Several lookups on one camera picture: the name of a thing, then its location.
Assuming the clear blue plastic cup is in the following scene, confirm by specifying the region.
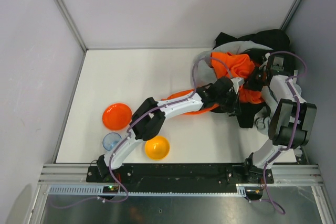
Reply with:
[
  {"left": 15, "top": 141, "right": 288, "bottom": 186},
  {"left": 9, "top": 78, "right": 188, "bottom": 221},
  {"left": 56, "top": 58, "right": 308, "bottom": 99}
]
[{"left": 102, "top": 132, "right": 121, "bottom": 151}]

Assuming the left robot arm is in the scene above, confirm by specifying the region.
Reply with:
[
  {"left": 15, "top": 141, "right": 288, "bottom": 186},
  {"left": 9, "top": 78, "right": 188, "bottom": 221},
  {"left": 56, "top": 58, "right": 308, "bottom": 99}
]
[{"left": 97, "top": 77, "right": 244, "bottom": 182}]

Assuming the small black cloth garment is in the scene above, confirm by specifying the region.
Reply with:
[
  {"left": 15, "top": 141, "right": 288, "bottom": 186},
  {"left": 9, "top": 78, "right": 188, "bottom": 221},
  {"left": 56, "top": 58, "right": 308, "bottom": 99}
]
[{"left": 209, "top": 102, "right": 268, "bottom": 129}]

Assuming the yellow plastic bowl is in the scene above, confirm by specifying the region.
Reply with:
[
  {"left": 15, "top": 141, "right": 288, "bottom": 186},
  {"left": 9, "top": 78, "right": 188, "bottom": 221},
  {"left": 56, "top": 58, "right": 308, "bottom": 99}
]
[{"left": 144, "top": 136, "right": 170, "bottom": 161}]

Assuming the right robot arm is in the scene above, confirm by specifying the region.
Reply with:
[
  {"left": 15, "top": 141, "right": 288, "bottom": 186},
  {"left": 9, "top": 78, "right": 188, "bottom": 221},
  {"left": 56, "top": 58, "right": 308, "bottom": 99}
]
[{"left": 244, "top": 51, "right": 317, "bottom": 182}]

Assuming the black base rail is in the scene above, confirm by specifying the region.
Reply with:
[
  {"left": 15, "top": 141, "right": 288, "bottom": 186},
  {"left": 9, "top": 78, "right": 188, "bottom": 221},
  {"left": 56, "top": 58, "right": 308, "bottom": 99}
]
[{"left": 86, "top": 163, "right": 253, "bottom": 196}]

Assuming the orange cloth garment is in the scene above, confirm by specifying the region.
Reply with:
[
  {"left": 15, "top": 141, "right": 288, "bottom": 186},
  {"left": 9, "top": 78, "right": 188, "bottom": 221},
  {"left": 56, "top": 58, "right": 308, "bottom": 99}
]
[{"left": 161, "top": 52, "right": 266, "bottom": 116}]

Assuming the orange plastic plate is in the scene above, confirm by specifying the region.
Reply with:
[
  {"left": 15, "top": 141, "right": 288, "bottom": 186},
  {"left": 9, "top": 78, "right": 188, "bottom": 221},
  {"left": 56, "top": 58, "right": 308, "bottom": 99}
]
[{"left": 102, "top": 103, "right": 132, "bottom": 131}]

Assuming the grey sweatshirt cloth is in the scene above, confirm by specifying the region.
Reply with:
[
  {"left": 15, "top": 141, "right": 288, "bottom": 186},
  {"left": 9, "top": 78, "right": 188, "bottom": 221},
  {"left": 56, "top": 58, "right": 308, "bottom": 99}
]
[{"left": 194, "top": 50, "right": 278, "bottom": 135}]

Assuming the left aluminium frame post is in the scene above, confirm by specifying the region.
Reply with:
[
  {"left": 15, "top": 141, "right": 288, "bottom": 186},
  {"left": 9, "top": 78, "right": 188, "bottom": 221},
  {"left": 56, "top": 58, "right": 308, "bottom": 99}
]
[{"left": 54, "top": 0, "right": 87, "bottom": 53}]

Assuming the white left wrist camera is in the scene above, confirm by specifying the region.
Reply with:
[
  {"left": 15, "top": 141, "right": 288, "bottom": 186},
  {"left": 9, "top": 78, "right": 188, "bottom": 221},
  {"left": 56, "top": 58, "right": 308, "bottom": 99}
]
[{"left": 231, "top": 77, "right": 245, "bottom": 94}]

